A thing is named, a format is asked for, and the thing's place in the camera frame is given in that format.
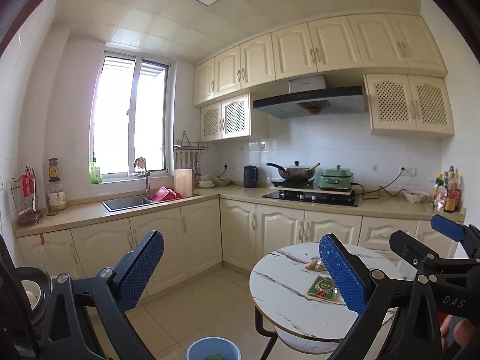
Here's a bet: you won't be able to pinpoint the green gold snack wrapper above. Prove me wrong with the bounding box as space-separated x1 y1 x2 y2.
307 276 338 302

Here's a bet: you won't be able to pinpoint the steel kitchen sink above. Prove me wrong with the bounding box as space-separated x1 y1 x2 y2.
102 196 154 212

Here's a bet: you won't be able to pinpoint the blue plastic trash bucket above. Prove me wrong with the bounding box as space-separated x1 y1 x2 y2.
186 336 242 360

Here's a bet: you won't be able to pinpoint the kitchen window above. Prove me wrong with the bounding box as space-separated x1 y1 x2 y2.
90 53 169 182

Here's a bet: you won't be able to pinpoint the cluster of condiment bottles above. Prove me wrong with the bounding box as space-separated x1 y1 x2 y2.
433 166 462 213

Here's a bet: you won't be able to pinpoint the white bowl on counter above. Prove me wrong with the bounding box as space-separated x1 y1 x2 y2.
402 190 431 204

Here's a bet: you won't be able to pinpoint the round white marble table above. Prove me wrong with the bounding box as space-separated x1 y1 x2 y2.
249 241 404 342

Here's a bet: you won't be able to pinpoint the lower cream base cabinets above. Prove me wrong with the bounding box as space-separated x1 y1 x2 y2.
16 194 456 295

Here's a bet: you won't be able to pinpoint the black gas stove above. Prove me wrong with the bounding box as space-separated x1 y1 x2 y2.
263 180 359 206

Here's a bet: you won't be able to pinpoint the red plastic basin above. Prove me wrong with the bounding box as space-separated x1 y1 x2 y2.
150 186 182 203

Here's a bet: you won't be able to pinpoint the black rice cooker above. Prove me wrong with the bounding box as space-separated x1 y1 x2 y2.
14 265 54 357

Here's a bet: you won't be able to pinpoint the wooden board under cookers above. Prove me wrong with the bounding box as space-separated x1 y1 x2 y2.
272 185 354 196

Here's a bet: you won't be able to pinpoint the green bottle on windowsill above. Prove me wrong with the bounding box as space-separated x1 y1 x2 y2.
89 158 102 184

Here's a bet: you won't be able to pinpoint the green electric cooker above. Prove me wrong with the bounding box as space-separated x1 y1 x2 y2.
317 165 353 192

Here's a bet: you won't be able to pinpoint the wooden cutting board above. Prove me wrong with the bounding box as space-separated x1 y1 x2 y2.
173 169 194 197

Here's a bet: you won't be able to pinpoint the large cooking oil bottle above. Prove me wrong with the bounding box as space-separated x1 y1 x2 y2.
47 158 67 212

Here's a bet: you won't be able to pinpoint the chrome sink faucet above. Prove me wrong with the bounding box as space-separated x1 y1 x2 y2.
133 156 152 200

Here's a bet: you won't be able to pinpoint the stacked white bowls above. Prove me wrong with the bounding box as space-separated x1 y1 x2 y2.
198 175 216 189

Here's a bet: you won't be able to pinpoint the steel wok with lid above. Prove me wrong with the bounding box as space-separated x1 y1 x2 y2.
266 161 320 182

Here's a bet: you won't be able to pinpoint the hanging utensil rack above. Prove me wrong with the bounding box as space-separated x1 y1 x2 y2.
173 131 209 175

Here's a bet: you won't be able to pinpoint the black electric kettle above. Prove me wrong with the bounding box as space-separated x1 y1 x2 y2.
243 165 258 189

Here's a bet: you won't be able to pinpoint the black range hood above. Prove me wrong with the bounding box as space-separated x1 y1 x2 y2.
253 76 368 119

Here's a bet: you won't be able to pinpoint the wall power socket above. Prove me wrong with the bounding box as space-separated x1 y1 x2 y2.
400 166 417 177

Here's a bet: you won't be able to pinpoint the black power cable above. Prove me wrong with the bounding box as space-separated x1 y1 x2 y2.
350 170 408 202

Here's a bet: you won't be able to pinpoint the wire rack with red utensils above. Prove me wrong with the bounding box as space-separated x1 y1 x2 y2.
10 166 42 226

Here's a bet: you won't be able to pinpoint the upper cream wall cabinets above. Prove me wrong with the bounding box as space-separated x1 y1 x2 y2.
193 13 455 141

